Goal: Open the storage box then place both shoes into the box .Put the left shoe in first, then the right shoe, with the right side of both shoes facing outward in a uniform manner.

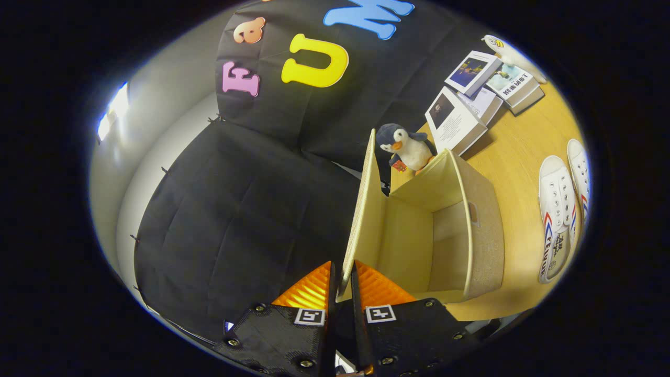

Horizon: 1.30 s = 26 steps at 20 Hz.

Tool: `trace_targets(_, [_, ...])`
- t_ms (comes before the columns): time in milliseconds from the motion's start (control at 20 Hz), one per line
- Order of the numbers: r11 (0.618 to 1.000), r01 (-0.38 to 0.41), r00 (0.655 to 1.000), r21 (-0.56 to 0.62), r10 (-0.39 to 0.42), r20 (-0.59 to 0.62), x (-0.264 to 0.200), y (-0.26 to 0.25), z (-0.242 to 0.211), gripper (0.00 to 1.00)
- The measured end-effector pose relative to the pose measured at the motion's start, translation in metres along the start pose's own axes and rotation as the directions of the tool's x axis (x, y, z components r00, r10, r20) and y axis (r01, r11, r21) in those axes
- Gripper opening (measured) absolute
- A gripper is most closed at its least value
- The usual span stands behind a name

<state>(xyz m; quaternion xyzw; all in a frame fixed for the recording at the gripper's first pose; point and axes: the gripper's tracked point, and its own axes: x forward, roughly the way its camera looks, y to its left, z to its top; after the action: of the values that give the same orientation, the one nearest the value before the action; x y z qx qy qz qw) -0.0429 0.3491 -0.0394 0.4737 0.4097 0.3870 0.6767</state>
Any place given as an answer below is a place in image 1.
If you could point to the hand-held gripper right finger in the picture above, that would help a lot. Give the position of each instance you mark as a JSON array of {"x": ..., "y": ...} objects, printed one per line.
[{"x": 356, "y": 293}]

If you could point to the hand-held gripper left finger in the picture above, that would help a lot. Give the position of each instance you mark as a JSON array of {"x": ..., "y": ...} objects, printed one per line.
[{"x": 332, "y": 293}]

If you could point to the beige fabric storage box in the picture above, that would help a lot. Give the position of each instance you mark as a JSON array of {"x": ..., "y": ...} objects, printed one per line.
[{"x": 481, "y": 241}]

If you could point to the white canvas shoe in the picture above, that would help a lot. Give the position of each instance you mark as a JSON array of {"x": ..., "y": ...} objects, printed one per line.
[
  {"x": 581, "y": 173},
  {"x": 556, "y": 204}
]

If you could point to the black backdrop cloth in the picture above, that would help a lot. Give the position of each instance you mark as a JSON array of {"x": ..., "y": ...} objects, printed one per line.
[{"x": 235, "y": 209}]

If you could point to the grey penguin plush toy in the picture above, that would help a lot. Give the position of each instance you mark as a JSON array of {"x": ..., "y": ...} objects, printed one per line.
[{"x": 413, "y": 149}]

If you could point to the white book with portrait cover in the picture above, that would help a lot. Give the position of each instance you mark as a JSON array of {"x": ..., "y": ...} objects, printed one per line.
[{"x": 455, "y": 123}]

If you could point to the plain white book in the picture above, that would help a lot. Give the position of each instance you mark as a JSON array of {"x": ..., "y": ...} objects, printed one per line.
[{"x": 484, "y": 104}]

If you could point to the book with dark blue cover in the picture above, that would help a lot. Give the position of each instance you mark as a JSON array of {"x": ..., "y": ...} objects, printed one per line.
[{"x": 471, "y": 70}]

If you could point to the thick white-edged book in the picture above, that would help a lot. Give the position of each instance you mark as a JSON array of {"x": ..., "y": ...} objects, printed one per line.
[{"x": 528, "y": 102}]

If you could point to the book with light blue cover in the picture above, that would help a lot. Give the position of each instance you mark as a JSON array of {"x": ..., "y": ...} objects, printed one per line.
[{"x": 510, "y": 84}]

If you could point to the bright ceiling light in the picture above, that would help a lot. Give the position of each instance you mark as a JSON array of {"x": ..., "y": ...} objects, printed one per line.
[{"x": 116, "y": 110}]

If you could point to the white duck plush toy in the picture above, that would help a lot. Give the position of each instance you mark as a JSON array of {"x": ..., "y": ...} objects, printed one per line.
[{"x": 515, "y": 55}]

